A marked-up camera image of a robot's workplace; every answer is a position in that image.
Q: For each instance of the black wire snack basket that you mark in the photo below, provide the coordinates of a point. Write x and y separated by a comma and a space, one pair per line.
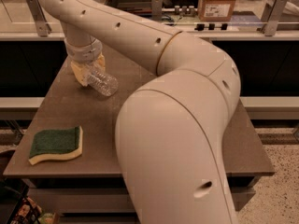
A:
13, 194

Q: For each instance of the green and yellow sponge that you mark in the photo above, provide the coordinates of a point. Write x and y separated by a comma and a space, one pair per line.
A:
56, 145

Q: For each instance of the brown cardboard box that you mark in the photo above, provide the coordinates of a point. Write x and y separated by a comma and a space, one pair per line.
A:
215, 10

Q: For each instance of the middle metal glass bracket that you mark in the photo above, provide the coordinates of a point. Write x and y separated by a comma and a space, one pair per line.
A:
156, 9

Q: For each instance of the right metal glass bracket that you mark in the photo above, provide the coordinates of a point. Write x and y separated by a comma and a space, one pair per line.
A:
271, 18

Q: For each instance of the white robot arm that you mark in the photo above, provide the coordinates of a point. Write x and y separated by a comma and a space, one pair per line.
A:
169, 132

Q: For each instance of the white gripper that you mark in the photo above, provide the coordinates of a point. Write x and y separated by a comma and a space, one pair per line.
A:
83, 54

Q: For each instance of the left metal glass bracket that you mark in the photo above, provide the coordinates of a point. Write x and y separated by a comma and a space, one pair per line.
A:
42, 27

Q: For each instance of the metal glass bracket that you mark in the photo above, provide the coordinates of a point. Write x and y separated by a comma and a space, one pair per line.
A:
42, 27
271, 18
156, 9

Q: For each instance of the clear plastic water bottle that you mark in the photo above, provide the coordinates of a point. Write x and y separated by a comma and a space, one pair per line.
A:
102, 82

